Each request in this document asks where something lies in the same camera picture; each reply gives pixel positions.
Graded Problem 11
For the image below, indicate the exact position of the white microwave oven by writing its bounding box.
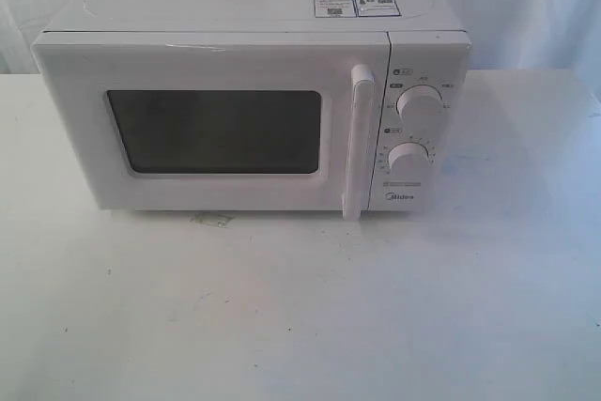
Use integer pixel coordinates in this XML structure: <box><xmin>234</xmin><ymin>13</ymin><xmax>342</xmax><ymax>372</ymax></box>
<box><xmin>33</xmin><ymin>32</ymin><xmax>391</xmax><ymax>220</ymax></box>

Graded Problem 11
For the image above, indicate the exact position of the white microwave oven body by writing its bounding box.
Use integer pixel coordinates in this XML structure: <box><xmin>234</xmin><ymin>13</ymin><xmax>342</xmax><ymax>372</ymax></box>
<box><xmin>39</xmin><ymin>0</ymin><xmax>471</xmax><ymax>215</ymax></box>

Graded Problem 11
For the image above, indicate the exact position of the clear tape patch on table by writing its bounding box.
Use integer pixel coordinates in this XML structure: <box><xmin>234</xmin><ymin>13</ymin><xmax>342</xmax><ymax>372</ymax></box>
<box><xmin>191</xmin><ymin>212</ymin><xmax>234</xmax><ymax>228</ymax></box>

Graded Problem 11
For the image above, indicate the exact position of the lower white timer knob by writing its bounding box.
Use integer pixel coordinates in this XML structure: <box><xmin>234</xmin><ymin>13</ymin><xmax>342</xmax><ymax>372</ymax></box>
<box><xmin>388</xmin><ymin>142</ymin><xmax>430</xmax><ymax>176</ymax></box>

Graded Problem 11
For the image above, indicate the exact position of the upper white control knob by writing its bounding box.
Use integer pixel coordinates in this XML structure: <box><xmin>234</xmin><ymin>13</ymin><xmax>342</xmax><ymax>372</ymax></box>
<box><xmin>396</xmin><ymin>85</ymin><xmax>446</xmax><ymax>127</ymax></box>

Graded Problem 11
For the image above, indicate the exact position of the red bordered warning sticker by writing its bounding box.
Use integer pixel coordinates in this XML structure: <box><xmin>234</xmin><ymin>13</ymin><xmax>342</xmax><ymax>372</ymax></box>
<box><xmin>314</xmin><ymin>0</ymin><xmax>356</xmax><ymax>18</ymax></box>

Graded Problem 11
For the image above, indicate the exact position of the blue energy label sticker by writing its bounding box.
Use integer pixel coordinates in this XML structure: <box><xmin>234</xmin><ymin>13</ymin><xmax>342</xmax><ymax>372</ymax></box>
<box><xmin>353</xmin><ymin>0</ymin><xmax>401</xmax><ymax>18</ymax></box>

